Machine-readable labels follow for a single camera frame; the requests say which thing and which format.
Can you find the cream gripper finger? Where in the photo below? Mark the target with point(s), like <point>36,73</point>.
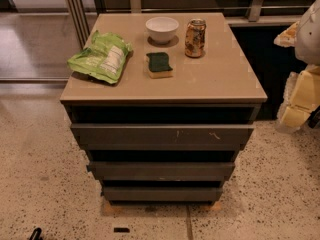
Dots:
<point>287,38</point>

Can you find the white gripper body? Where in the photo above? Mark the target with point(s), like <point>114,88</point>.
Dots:
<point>309,39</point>

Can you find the grey top drawer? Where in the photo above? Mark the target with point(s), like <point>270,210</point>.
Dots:
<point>161,137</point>

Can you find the grey drawer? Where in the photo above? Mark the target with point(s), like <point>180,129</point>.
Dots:
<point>162,194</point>
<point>161,171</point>
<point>161,137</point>

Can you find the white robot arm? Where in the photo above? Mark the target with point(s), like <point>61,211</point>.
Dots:
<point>307,45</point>

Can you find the grey drawer cabinet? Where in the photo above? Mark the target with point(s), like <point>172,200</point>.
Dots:
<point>218,88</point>

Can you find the grey bottom drawer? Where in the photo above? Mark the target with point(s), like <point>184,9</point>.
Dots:
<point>162,194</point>

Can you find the grey middle drawer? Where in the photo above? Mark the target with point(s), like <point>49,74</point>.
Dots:
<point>161,171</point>

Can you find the orange drink can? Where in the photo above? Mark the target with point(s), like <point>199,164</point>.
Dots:
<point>195,38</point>

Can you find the white bowl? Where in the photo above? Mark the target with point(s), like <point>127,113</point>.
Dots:
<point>162,29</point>

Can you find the green yellow sponge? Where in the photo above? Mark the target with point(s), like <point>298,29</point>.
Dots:
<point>158,65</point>

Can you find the green chip bag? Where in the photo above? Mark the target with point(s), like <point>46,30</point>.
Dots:
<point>103,59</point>

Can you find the black floor marker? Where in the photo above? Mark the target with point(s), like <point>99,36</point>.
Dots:
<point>121,230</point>

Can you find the black object bottom left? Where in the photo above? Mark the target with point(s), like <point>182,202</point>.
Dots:
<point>36,234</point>

